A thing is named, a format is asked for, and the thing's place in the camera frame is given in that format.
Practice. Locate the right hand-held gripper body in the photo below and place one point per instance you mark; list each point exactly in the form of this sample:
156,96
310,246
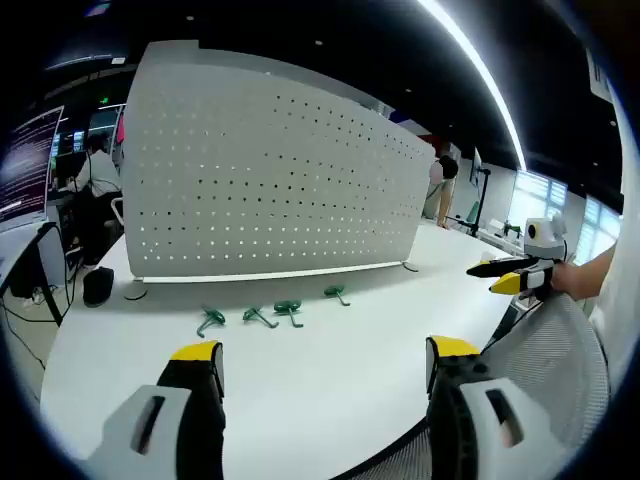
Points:
547,240

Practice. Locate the black monitor stand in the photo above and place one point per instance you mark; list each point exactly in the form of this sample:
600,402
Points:
482,200

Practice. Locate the green hook assembly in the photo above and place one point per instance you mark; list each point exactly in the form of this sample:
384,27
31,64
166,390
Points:
334,290
252,314
212,316
287,306

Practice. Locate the white laptop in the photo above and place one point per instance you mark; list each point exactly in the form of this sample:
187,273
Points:
30,165

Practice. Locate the white mesh chair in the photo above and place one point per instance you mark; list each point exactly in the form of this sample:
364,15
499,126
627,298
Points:
550,350

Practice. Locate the ceiling light strip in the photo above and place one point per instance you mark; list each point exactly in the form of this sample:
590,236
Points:
485,75

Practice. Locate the small white cup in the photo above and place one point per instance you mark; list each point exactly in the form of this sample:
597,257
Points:
486,257

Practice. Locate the person's white shirt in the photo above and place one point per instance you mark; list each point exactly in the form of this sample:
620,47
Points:
612,315

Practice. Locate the person's right hand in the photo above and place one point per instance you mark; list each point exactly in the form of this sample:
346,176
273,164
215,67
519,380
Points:
567,280

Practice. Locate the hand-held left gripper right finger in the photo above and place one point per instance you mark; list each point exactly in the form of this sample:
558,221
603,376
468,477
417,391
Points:
475,415

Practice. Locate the window with blinds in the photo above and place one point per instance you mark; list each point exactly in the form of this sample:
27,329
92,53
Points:
600,220
542,192

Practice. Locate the white perforated mounting plate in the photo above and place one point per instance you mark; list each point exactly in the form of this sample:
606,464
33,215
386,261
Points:
250,175

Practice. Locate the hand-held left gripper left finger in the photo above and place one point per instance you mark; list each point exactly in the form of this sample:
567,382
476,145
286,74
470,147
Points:
150,430

